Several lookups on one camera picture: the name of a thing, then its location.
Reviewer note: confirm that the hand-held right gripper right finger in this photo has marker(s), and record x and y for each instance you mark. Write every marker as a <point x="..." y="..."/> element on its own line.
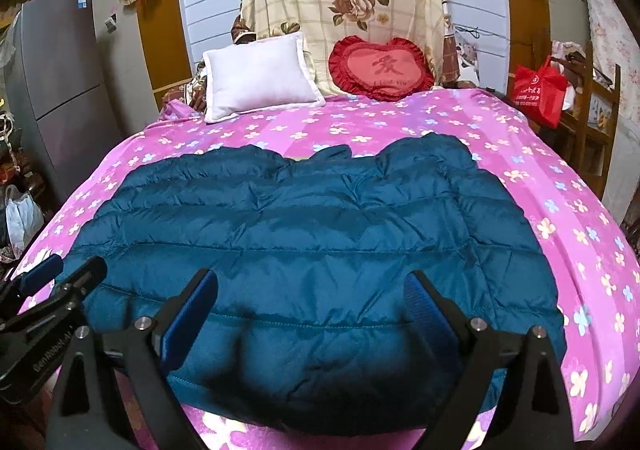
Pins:
<point x="425" y="306"/>

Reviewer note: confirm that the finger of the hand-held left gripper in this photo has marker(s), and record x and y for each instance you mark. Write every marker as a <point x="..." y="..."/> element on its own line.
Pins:
<point x="82" y="277"/>
<point x="42" y="272"/>

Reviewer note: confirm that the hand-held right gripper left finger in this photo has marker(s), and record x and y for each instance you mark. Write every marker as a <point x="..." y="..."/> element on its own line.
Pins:
<point x="187" y="315"/>

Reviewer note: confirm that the teal quilted down jacket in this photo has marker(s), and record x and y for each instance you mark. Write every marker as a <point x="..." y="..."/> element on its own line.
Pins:
<point x="310" y="250"/>

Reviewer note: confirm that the white plastic bag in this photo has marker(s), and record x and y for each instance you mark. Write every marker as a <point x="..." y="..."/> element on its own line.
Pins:
<point x="22" y="220"/>

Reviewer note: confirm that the pink floral bed sheet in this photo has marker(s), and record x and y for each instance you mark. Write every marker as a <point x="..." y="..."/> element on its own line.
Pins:
<point x="550" y="210"/>

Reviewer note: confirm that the grey refrigerator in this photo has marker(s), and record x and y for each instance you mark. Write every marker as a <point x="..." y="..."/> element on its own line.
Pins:
<point x="70" y="80"/>

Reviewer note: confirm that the red heart cushion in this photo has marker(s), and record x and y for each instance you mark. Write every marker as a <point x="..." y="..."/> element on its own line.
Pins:
<point x="382" y="70"/>

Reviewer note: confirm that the red shopping bag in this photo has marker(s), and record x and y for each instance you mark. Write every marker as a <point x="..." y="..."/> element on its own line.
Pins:
<point x="537" y="90"/>

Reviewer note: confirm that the white pillow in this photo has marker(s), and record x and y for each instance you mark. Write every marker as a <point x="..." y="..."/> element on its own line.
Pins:
<point x="260" y="75"/>

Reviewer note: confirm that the wooden chair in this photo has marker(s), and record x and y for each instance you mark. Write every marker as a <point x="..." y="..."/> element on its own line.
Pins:
<point x="597" y="105"/>

